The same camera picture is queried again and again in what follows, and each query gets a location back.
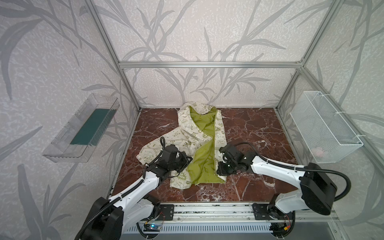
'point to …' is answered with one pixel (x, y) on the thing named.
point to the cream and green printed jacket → (200, 135)
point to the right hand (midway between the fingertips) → (215, 168)
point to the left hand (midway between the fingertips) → (195, 154)
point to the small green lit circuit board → (155, 227)
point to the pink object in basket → (317, 151)
